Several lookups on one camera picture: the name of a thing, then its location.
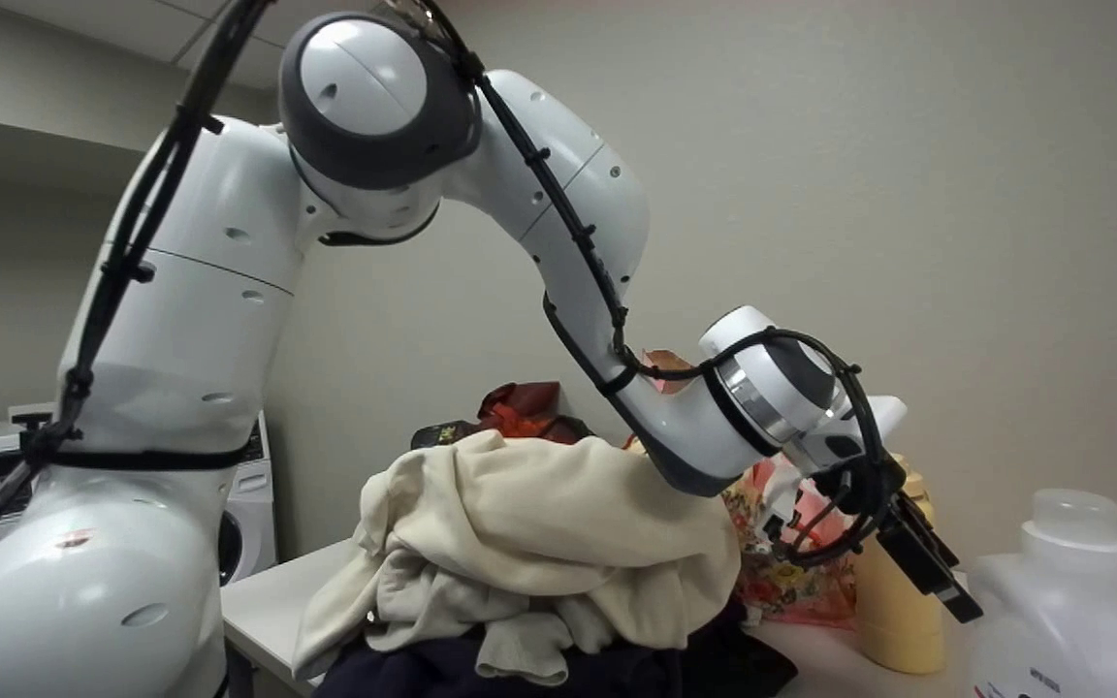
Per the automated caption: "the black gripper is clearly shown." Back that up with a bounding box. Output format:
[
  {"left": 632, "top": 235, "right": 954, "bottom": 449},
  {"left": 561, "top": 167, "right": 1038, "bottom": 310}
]
[{"left": 832, "top": 449, "right": 985, "bottom": 628}]

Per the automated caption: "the white detergent bottle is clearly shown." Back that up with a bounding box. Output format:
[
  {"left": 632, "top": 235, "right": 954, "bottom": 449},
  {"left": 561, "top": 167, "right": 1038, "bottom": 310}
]
[{"left": 960, "top": 485, "right": 1117, "bottom": 698}]

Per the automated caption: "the yellow bottle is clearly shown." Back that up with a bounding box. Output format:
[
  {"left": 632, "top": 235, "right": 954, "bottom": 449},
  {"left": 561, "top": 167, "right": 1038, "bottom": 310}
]
[{"left": 844, "top": 469, "right": 959, "bottom": 677}]

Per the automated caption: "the floral printed bag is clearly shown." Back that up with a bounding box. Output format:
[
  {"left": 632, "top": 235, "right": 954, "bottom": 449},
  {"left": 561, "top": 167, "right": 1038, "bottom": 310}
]
[{"left": 720, "top": 456, "right": 868, "bottom": 630}]

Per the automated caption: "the navy blue cloth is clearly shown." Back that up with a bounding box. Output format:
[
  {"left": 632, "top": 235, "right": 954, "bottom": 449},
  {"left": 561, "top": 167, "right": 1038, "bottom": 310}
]
[{"left": 311, "top": 600, "right": 801, "bottom": 698}]

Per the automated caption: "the orange printed bag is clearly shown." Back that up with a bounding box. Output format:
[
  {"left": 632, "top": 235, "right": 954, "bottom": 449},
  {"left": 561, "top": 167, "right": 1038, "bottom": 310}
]
[{"left": 643, "top": 346, "right": 702, "bottom": 396}]

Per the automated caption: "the cream towel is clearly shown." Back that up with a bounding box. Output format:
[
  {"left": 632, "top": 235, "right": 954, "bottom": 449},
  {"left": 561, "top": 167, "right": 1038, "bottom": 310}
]
[{"left": 291, "top": 426, "right": 744, "bottom": 677}]

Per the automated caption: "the light grey cloth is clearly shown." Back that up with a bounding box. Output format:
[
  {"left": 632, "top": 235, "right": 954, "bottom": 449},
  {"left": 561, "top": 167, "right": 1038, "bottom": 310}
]
[{"left": 368, "top": 586, "right": 618, "bottom": 688}]

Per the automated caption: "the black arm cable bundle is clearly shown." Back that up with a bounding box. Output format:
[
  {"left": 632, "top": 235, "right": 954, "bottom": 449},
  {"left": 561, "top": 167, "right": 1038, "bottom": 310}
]
[{"left": 0, "top": 0, "right": 910, "bottom": 621}]

